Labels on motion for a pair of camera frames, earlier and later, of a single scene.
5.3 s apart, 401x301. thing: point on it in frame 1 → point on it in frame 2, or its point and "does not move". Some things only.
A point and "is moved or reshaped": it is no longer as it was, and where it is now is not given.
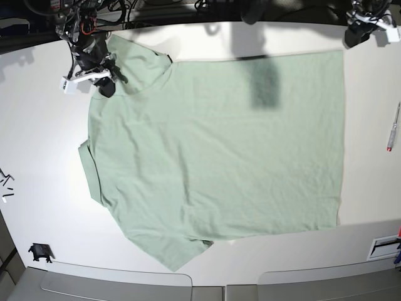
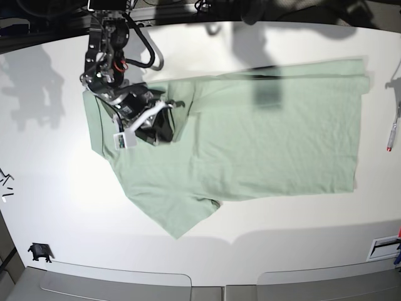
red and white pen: (393, 130) does not move
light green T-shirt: (182, 153) is moved or reshaped
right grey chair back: (378, 280) does not move
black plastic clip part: (41, 250) does not move
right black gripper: (95, 61) → (137, 97)
